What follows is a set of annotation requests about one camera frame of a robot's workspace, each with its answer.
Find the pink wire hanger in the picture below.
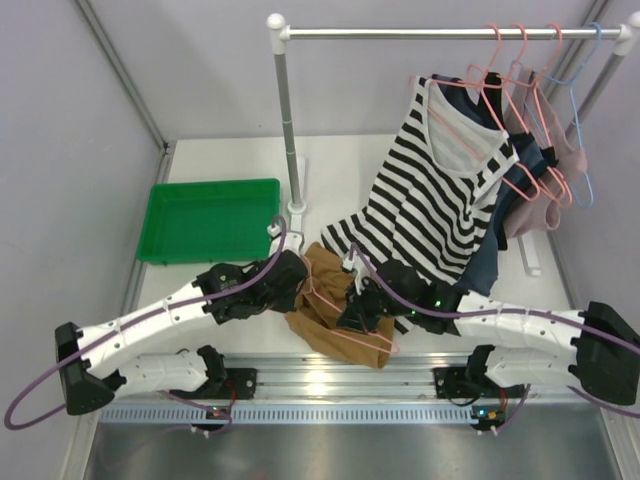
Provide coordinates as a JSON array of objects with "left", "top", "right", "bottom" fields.
[{"left": 299, "top": 254, "right": 401, "bottom": 355}]

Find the green plastic tray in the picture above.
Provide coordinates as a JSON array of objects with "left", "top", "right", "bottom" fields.
[{"left": 136, "top": 178, "right": 281, "bottom": 265}]

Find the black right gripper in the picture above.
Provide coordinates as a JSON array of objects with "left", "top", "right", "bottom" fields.
[{"left": 337, "top": 275, "right": 417, "bottom": 334}]

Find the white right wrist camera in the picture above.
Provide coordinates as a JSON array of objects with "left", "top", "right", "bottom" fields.
[{"left": 341, "top": 255, "right": 371, "bottom": 295}]

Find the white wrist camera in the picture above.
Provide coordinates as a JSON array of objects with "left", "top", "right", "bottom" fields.
[
  {"left": 341, "top": 255, "right": 371, "bottom": 295},
  {"left": 267, "top": 224, "right": 304, "bottom": 257}
]

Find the tan tank top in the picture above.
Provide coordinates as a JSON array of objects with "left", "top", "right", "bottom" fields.
[{"left": 285, "top": 242, "right": 396, "bottom": 369}]

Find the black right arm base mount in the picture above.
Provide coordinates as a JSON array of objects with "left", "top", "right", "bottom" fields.
[{"left": 432, "top": 366, "right": 501, "bottom": 403}]

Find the pink hanger with striped top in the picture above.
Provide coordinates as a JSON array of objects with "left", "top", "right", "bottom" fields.
[{"left": 408, "top": 23, "right": 542, "bottom": 202}]

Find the navy blue tank top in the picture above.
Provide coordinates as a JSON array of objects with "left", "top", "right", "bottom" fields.
[{"left": 439, "top": 84, "right": 547, "bottom": 296}]

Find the pink hanger with navy top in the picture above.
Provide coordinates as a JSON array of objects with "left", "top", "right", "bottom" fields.
[{"left": 467, "top": 23, "right": 566, "bottom": 201}]

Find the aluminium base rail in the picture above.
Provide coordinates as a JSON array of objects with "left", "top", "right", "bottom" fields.
[{"left": 79, "top": 352, "right": 621, "bottom": 426}]

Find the metal clothes rack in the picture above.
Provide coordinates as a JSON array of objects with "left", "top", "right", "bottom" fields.
[{"left": 265, "top": 12, "right": 640, "bottom": 277}]

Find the light blue wire hanger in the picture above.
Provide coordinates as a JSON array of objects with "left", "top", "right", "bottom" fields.
[{"left": 524, "top": 22, "right": 602, "bottom": 209}]

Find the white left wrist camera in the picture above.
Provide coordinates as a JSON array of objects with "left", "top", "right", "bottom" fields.
[{"left": 267, "top": 224, "right": 304, "bottom": 257}]

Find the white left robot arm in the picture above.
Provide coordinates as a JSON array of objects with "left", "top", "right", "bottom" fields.
[{"left": 54, "top": 250, "right": 307, "bottom": 416}]

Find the dusty pink tank top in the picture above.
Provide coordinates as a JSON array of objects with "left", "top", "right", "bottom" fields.
[{"left": 503, "top": 67, "right": 564, "bottom": 239}]

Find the black white striped tank top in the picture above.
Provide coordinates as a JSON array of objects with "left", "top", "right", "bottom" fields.
[{"left": 319, "top": 74, "right": 521, "bottom": 335}]

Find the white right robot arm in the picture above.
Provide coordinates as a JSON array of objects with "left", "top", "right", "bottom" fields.
[{"left": 337, "top": 256, "right": 639, "bottom": 406}]

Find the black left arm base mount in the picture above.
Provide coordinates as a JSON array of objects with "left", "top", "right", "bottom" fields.
[{"left": 170, "top": 368, "right": 258, "bottom": 400}]

